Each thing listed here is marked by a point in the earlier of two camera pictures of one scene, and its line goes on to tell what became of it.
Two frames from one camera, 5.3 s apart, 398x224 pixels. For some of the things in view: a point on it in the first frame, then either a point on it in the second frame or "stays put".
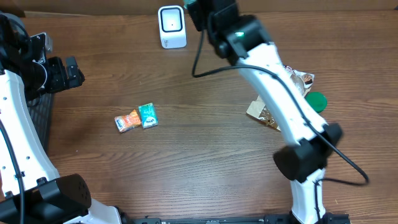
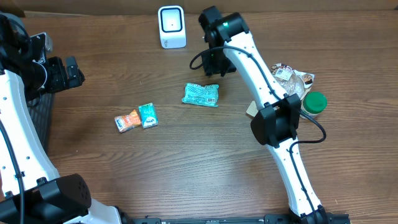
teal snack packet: (188, 2) → (206, 95)
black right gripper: (198, 23) → (213, 68)
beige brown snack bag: (260, 110) stays put
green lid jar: (317, 100) stays put
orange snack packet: (124, 122) stays put
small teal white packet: (148, 116) stays put
